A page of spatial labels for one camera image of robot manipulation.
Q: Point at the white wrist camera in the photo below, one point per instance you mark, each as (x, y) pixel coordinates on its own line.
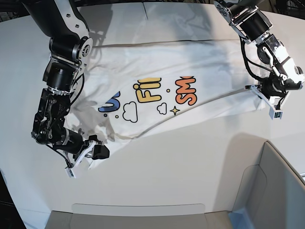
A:
(275, 114)
(73, 172)

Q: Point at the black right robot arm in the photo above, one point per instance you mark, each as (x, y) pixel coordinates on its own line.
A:
(70, 46)

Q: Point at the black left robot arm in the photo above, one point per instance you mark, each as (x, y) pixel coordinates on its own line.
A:
(252, 26)

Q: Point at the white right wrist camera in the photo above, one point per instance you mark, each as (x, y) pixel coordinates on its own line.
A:
(73, 172)

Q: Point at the white printed t-shirt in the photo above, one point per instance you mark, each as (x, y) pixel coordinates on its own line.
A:
(131, 91)

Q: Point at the grey cardboard box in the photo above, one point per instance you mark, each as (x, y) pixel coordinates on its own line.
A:
(271, 195)

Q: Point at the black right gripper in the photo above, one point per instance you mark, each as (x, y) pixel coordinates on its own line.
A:
(90, 148)

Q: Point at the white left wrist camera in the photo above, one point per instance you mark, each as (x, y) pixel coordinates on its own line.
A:
(275, 114)

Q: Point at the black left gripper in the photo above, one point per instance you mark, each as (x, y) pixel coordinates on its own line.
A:
(267, 92)

